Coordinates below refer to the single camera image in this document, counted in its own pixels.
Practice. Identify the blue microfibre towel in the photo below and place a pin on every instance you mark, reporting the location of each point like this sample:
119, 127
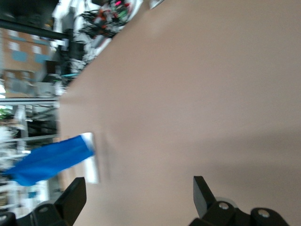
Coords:
51, 160

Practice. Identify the grey metal edge bracket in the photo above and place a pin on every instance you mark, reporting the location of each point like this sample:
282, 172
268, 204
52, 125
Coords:
155, 3

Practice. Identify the aluminium frame post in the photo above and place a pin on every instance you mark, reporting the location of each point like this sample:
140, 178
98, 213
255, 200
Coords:
28, 101

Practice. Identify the black horizontal bar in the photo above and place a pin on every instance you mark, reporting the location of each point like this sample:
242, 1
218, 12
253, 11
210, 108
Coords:
30, 29

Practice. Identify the brown table cover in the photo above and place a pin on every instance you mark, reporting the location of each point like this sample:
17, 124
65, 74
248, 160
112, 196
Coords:
188, 94

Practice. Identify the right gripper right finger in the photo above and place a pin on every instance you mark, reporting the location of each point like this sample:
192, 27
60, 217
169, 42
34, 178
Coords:
202, 195

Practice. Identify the white rack base plate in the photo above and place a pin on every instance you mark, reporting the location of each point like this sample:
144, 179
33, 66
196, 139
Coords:
92, 169

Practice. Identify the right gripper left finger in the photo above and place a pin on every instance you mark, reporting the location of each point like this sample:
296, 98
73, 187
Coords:
73, 202

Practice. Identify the brown cardboard box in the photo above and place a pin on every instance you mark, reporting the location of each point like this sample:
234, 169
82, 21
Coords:
21, 61

